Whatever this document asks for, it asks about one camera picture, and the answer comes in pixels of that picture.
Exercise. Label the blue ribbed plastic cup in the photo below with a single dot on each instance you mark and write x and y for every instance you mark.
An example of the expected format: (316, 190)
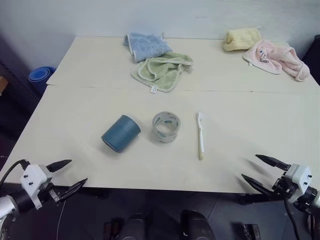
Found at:
(120, 134)

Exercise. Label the brown cardboard box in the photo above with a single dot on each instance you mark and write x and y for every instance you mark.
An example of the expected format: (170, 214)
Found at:
(3, 85)

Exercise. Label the dark rounded shape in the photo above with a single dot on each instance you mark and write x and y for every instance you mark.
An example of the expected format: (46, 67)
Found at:
(132, 226)
(196, 225)

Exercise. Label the black table frame bar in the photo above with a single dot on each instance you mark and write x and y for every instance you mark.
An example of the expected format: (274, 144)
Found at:
(257, 198)

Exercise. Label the clear packing tape roll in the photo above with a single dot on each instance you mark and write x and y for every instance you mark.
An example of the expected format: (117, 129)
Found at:
(166, 127)

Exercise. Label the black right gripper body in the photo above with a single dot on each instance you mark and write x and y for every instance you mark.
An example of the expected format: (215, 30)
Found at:
(282, 186)

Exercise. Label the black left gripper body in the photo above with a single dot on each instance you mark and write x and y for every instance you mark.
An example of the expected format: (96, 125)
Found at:
(51, 192)

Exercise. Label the yellow towel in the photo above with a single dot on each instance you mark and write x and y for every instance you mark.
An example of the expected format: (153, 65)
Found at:
(241, 38)

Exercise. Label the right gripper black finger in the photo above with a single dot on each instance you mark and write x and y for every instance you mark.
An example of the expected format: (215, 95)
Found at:
(257, 185)
(272, 162)

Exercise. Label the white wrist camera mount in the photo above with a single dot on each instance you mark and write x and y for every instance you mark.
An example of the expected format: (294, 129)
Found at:
(298, 178)
(33, 178)

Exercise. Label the black chair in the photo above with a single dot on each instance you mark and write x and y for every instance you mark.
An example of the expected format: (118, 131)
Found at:
(312, 57)

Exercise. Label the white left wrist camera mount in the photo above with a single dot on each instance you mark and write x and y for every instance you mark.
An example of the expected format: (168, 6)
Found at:
(33, 178)

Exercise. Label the green towel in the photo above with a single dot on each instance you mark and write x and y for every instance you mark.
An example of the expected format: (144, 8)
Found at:
(162, 72)

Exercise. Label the light blue towel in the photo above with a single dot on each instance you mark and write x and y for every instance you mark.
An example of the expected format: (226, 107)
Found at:
(148, 46)

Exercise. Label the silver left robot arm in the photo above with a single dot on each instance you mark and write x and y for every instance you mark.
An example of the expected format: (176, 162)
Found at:
(12, 202)

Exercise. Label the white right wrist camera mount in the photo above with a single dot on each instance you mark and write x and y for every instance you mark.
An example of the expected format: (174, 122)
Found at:
(298, 178)

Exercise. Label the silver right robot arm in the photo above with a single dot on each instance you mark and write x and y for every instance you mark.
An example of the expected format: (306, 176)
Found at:
(311, 200)

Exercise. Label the white toothbrush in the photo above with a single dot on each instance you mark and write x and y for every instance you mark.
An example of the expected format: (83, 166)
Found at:
(200, 140)

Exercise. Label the pink towel with print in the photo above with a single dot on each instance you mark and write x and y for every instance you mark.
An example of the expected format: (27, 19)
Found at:
(275, 57)

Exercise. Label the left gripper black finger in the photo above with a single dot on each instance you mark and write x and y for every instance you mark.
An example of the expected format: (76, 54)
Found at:
(60, 164)
(73, 188)

